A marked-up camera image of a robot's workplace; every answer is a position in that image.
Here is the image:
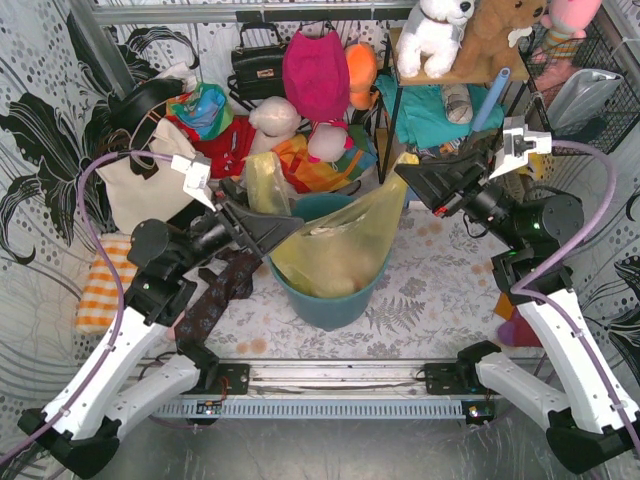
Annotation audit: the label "yellow translucent trash bag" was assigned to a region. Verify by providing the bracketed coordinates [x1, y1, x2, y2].
[244, 153, 408, 298]

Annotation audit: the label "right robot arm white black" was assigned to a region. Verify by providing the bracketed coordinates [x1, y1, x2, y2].
[394, 140, 639, 474]

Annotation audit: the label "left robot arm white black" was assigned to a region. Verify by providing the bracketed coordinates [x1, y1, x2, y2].
[18, 180, 304, 479]

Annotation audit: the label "cream canvas tote bag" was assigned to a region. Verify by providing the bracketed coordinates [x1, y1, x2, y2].
[94, 118, 212, 236]

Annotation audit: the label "teal plastic trash bin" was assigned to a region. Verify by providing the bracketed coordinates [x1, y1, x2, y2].
[265, 193, 391, 332]

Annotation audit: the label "magenta knitted bag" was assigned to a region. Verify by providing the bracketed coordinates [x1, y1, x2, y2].
[282, 30, 350, 122]

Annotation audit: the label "dark floral necktie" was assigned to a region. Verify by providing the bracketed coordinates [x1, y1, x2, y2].
[174, 248, 262, 350]

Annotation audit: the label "crumpled white red paper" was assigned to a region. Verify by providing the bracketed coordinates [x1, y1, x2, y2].
[308, 227, 341, 236]

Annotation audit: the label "teal folded cloth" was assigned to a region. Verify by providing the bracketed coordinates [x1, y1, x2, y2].
[375, 75, 505, 149]

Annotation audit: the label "orange striped cloth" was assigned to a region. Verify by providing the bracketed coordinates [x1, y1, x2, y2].
[272, 134, 378, 194]

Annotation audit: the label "grey patterned rolled cloth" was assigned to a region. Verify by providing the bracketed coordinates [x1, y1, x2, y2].
[441, 84, 474, 125]

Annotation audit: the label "blue lint roller mop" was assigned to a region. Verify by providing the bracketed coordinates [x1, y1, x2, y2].
[466, 67, 511, 147]

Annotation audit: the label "pink round plush head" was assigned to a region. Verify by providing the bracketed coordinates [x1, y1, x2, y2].
[307, 122, 354, 163]

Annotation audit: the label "white plush bear red clothes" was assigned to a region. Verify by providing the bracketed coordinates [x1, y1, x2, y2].
[192, 96, 302, 180]

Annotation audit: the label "colorful rainbow cloth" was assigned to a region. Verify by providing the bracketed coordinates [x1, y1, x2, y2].
[165, 83, 234, 142]

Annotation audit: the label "black metal shelf rack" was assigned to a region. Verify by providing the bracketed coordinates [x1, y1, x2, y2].
[374, 27, 530, 184]

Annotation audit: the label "silver foil pouch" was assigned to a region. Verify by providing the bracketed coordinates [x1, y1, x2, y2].
[547, 69, 624, 130]

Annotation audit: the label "brown teddy bear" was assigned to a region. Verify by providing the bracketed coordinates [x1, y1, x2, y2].
[452, 0, 547, 78]

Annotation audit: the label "orange plush toy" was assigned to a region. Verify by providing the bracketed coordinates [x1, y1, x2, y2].
[345, 43, 378, 110]

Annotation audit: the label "purple orange sock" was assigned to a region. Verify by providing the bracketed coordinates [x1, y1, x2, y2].
[494, 293, 542, 348]

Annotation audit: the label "white plush dog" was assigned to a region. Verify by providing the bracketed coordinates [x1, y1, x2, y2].
[396, 0, 475, 79]

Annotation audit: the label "black round hat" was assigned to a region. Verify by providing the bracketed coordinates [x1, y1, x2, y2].
[109, 78, 184, 133]

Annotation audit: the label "black leather handbag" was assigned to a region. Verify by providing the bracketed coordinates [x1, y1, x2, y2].
[227, 22, 288, 103]

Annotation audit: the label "orange white checkered towel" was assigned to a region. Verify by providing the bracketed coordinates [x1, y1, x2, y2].
[75, 233, 137, 334]

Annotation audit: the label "pink plush toy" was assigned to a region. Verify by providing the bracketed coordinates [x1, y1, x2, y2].
[534, 0, 602, 62]

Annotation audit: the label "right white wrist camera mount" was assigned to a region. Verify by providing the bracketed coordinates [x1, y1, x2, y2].
[489, 116, 552, 180]

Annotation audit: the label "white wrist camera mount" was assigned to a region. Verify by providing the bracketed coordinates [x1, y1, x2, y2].
[171, 155, 216, 211]
[489, 116, 552, 180]

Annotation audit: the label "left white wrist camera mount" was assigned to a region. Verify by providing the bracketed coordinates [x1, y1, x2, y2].
[171, 155, 216, 211]

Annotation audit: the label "black wire basket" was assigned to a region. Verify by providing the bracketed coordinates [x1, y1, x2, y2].
[520, 23, 639, 153]

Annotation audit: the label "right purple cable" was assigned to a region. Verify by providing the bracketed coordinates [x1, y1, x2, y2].
[512, 139, 640, 451]

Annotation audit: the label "purple cable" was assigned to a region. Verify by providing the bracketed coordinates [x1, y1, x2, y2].
[512, 139, 640, 451]
[0, 150, 176, 464]

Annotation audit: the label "aluminium rail base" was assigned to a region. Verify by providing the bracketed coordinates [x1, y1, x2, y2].
[151, 359, 504, 429]

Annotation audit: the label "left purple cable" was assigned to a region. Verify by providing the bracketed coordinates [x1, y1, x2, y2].
[0, 150, 176, 464]

